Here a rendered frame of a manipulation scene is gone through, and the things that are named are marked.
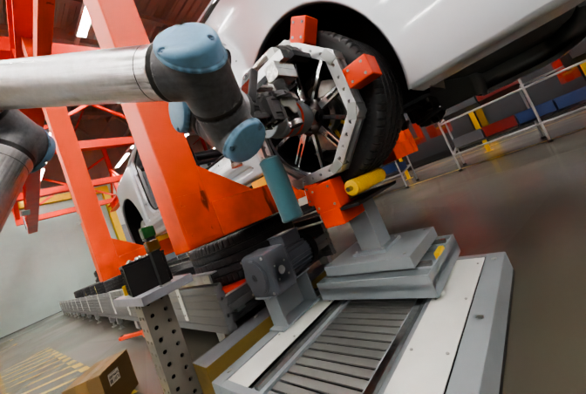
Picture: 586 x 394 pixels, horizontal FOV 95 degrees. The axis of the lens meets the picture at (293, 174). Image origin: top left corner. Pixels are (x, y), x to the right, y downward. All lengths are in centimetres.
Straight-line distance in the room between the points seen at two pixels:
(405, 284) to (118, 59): 98
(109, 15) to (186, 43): 116
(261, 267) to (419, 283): 56
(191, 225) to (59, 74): 76
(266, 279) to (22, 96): 86
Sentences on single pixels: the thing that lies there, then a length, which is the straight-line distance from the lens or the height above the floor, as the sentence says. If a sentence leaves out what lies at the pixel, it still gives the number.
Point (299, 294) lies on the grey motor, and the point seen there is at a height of 12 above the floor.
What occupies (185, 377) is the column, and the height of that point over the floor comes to 9.
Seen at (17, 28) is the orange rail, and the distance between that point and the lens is 380.
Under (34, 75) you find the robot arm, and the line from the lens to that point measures 62.
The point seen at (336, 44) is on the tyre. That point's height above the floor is 101.
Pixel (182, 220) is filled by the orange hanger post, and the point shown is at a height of 64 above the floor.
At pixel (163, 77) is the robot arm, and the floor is 78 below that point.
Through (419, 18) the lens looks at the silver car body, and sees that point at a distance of 104.
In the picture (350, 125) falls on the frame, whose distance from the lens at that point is 94.
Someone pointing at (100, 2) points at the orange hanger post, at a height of 165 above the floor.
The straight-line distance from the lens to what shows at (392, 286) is 108.
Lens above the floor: 55
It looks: 5 degrees up
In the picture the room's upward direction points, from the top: 22 degrees counter-clockwise
